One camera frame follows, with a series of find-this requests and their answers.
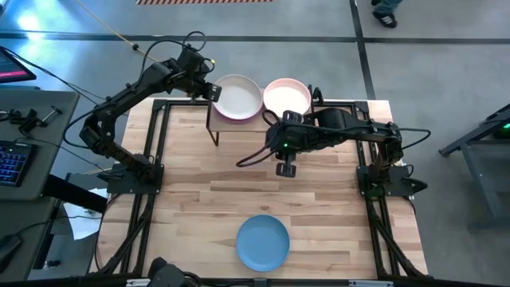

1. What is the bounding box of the blue plate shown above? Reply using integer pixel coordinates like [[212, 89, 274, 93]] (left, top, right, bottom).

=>
[[235, 214, 291, 273]]

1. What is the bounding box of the black device on rail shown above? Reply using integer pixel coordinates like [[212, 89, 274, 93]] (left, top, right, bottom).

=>
[[147, 257, 200, 287]]

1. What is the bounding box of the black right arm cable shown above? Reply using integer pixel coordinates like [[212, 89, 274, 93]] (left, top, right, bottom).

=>
[[235, 109, 288, 168]]

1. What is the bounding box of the person's black shoe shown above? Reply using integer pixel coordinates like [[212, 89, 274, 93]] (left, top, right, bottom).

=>
[[369, 0, 404, 29]]

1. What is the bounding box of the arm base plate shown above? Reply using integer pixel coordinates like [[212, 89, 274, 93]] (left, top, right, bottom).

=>
[[356, 165, 415, 199], [106, 163, 165, 195]]

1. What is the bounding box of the backlit black keyboard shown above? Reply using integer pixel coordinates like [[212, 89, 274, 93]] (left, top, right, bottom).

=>
[[0, 139, 36, 188]]

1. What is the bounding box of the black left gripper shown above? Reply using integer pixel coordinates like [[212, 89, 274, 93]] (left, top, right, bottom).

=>
[[175, 47, 223, 103]]

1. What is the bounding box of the yellow cable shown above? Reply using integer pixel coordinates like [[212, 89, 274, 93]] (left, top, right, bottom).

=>
[[75, 0, 160, 63]]

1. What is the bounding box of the wooden shelf with black legs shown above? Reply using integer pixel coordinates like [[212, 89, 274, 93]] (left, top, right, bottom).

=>
[[206, 85, 324, 147]]

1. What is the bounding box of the black clamp tool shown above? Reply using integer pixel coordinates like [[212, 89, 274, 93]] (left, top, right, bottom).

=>
[[7, 105, 64, 136]]

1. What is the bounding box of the black aluminium table frame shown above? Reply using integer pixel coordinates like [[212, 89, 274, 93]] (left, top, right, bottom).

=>
[[89, 98, 430, 280]]

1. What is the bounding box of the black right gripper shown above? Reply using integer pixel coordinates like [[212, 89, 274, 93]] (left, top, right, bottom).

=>
[[267, 111, 320, 179]]

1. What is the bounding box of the grey desk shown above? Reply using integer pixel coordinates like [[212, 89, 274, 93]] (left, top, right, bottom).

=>
[[0, 85, 108, 282]]

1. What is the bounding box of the monitor with pink screen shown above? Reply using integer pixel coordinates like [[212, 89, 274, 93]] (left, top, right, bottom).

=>
[[0, 45, 37, 85]]

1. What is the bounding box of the black computer mouse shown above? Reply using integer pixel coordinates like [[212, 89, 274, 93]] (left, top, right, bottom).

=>
[[0, 234, 23, 264]]

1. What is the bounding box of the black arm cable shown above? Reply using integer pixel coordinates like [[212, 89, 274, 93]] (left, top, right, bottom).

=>
[[235, 109, 288, 168], [141, 30, 208, 77]]

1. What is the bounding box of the white plate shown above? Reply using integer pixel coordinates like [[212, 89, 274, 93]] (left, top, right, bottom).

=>
[[213, 73, 264, 120]]

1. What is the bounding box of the peach plate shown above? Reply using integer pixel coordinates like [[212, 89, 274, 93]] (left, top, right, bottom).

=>
[[262, 77, 312, 118]]

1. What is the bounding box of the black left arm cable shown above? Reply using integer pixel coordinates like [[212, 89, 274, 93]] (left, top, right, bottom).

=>
[[141, 30, 208, 77]]

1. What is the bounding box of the white paper sheet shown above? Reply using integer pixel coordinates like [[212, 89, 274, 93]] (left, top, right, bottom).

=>
[[62, 187, 109, 242]]

